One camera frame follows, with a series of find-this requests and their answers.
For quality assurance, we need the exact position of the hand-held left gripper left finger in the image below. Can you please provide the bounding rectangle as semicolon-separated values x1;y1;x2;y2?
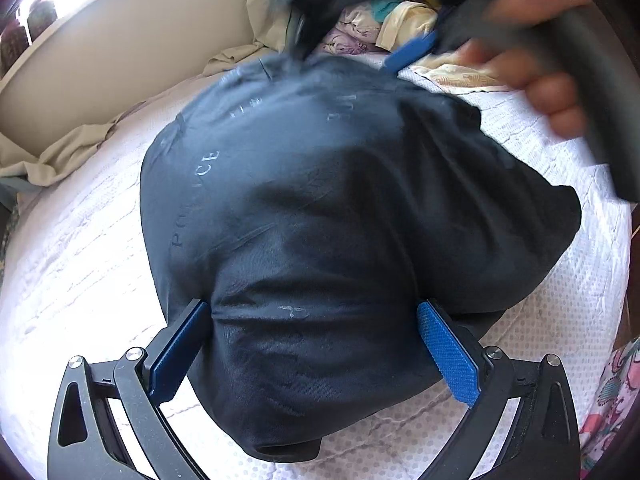
46;300;211;480

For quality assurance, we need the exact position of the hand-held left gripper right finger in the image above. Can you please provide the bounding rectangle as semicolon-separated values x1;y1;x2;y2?
417;300;582;480

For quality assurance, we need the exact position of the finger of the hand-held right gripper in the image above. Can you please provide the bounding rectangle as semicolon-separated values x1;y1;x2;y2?
384;0;501;73

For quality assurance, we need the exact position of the black jacket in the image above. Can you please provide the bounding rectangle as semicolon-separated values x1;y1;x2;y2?
140;0;583;461

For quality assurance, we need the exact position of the pile of colourful clothes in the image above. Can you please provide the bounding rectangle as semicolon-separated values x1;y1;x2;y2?
320;0;511;93

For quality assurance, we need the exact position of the person's right hand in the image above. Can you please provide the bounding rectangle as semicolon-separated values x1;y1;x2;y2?
460;0;591;136

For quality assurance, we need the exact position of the white quilted mattress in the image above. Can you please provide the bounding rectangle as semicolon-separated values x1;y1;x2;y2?
0;55;636;480

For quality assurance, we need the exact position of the floral patterned cloth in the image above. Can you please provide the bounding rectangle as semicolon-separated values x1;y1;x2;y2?
580;335;640;480

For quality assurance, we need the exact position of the beige bed sheet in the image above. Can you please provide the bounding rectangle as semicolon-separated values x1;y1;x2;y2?
0;0;301;186

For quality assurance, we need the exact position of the beige headboard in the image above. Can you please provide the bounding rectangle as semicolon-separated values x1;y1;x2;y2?
0;0;271;156

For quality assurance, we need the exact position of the dark potted plant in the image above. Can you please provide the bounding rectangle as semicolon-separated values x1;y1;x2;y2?
27;0;58;36
0;22;28;66

